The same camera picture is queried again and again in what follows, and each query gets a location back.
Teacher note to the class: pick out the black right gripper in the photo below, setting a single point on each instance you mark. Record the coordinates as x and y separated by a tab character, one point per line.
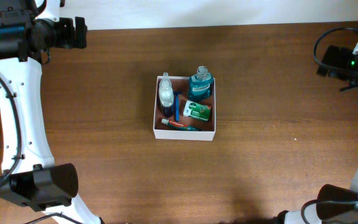
341	56

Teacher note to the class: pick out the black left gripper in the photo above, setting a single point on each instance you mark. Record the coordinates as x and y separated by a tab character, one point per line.
69	40

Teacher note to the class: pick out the clear foam soap dispenser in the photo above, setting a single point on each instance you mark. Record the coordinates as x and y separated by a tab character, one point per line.
166	97

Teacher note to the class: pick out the blue disposable razor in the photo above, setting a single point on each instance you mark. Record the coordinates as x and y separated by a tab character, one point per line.
176	105

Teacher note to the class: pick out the teal mouthwash bottle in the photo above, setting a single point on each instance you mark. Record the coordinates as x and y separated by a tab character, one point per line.
200	84

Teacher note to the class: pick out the toothpaste tube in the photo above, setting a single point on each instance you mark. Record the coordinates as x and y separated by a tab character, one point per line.
177	126

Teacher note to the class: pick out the green white soap bar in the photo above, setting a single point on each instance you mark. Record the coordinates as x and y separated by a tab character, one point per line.
197	111

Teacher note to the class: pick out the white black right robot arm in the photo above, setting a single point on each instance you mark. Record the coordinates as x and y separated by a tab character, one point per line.
333	204

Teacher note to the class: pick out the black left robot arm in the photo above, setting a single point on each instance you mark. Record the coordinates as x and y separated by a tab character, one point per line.
30	177

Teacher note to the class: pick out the white cardboard box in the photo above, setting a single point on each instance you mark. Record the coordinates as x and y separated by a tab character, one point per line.
207	128

